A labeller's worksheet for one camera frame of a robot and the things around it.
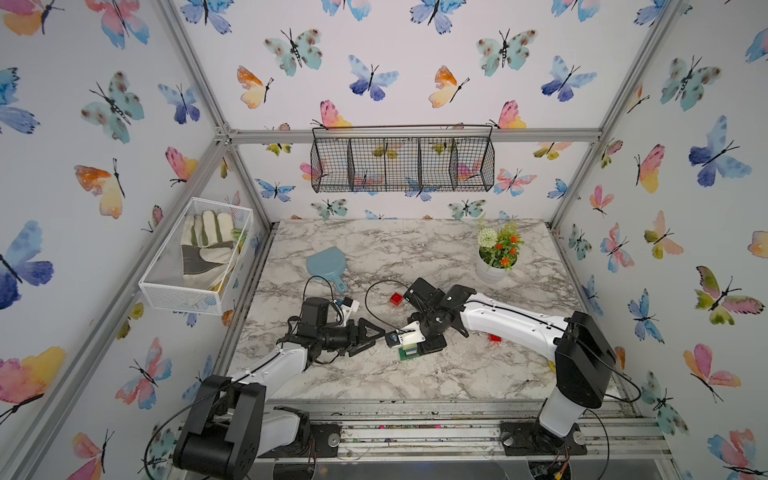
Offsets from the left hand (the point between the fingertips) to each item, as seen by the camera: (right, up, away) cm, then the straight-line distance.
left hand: (381, 336), depth 81 cm
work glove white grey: (-44, +24, -4) cm, 50 cm away
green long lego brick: (+6, -7, +5) cm, 11 cm away
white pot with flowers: (+36, +23, +13) cm, 44 cm away
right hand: (+10, +1, +2) cm, 10 cm away
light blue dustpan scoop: (-20, +19, +30) cm, 41 cm away
